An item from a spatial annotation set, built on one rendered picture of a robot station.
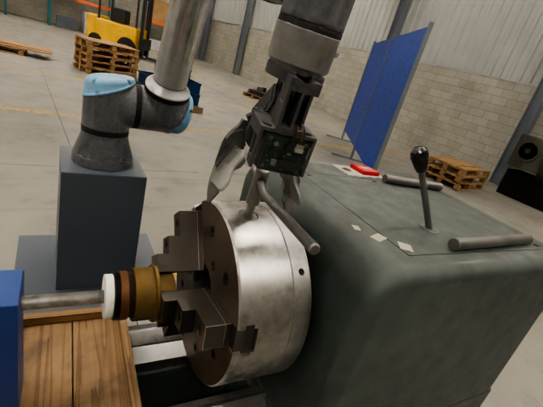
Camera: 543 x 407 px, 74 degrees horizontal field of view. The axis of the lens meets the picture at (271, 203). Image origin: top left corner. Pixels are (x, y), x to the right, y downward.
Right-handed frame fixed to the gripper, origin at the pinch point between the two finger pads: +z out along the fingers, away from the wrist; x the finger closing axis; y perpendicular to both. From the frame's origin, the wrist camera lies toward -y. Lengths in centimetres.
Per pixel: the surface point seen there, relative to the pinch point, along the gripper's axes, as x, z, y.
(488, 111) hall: 780, 23, -756
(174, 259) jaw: -8.1, 15.0, -3.6
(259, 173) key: 1.1, -3.9, -2.5
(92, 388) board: -17.6, 39.3, 3.4
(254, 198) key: 1.5, 0.3, -2.4
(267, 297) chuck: 4.5, 10.2, 8.6
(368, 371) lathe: 23.2, 19.0, 14.0
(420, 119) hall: 722, 113, -917
